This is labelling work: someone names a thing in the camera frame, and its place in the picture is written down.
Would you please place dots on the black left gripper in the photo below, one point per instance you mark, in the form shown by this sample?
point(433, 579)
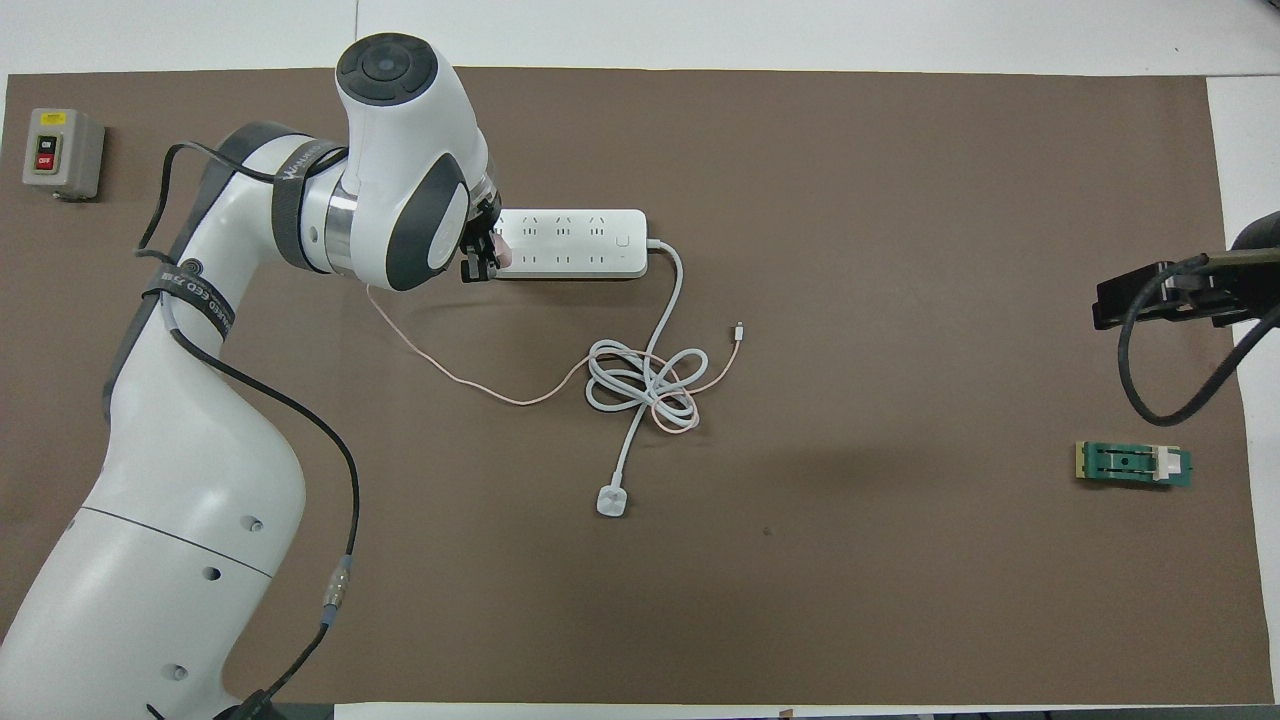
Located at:
point(485, 218)

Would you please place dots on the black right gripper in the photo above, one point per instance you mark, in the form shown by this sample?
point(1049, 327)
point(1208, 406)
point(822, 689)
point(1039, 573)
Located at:
point(1220, 295)

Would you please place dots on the pink charger plug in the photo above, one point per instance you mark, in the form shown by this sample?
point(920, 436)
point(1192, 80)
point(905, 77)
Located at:
point(504, 257)

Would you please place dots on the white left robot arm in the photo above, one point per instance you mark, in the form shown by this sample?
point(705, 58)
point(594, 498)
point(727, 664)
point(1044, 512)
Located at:
point(200, 480)

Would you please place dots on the white power strip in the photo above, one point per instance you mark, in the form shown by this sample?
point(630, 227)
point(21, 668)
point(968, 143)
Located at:
point(580, 243)

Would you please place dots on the grey on-off button box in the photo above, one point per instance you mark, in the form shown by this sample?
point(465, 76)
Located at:
point(85, 150)

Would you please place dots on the brown table mat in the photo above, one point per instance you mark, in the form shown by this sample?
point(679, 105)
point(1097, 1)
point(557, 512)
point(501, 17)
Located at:
point(800, 600)

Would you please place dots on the green knife switch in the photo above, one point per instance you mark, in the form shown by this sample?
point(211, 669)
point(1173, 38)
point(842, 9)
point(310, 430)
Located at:
point(1125, 462)

